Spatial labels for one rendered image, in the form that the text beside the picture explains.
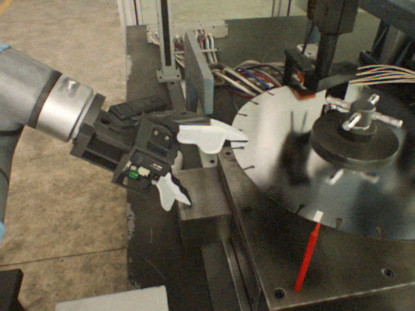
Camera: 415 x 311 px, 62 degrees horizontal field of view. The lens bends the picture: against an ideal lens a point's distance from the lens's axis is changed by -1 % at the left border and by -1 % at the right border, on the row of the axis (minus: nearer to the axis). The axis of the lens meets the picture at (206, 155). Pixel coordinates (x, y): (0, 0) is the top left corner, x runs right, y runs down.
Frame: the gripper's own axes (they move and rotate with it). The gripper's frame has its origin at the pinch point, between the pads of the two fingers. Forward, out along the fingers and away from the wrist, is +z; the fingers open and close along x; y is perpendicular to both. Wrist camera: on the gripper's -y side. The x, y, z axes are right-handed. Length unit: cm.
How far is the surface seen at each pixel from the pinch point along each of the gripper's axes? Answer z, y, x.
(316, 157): 7.0, 4.2, 11.9
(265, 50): 23, -79, -3
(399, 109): 20.1, -7.6, 20.0
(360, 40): 54, -90, 16
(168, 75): -5, -57, -19
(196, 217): 0.8, 3.3, -7.3
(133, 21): -21, -106, -30
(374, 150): 12.4, 4.1, 16.5
